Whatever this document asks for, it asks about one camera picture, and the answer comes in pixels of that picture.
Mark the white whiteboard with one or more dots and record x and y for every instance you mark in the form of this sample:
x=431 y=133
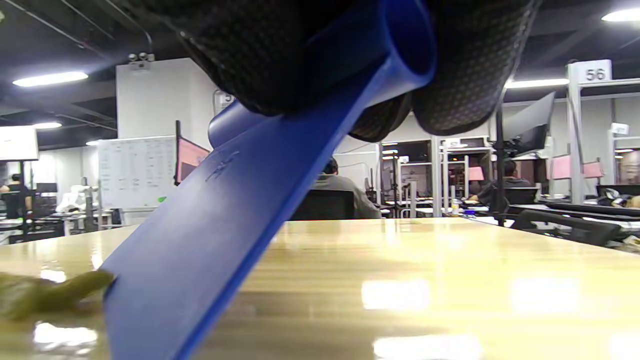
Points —
x=135 y=172

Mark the blue plastic scraper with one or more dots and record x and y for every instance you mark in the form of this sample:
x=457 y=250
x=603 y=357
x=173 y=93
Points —
x=200 y=240

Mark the person's right hand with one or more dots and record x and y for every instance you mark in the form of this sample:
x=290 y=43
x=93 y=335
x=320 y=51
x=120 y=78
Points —
x=260 y=50

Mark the black desk monitor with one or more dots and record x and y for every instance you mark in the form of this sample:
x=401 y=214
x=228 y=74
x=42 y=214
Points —
x=530 y=125

